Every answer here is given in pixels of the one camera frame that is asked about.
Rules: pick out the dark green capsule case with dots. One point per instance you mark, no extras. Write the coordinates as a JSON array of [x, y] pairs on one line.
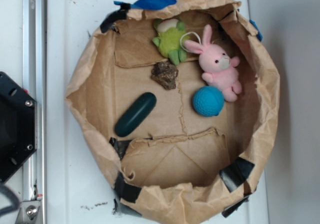
[[135, 114]]

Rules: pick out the brown paper bag tray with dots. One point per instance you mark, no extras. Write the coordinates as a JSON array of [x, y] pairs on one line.
[[176, 167]]

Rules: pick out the green plush frog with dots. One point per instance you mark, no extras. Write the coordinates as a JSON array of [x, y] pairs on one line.
[[169, 32]]

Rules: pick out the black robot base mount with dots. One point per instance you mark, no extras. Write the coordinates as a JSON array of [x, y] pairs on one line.
[[17, 127]]

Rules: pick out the blue dimpled ball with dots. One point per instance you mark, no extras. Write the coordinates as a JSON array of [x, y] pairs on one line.
[[208, 101]]

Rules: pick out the aluminium extrusion rail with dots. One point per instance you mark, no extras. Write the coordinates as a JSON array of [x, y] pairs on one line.
[[33, 208]]

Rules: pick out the brown rock chunk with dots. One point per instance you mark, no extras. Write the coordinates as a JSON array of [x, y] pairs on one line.
[[165, 74]]

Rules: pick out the pink plush bunny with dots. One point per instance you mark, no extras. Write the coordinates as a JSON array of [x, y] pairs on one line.
[[219, 70]]

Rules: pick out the white plastic board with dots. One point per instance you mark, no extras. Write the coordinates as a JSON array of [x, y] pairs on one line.
[[76, 190]]

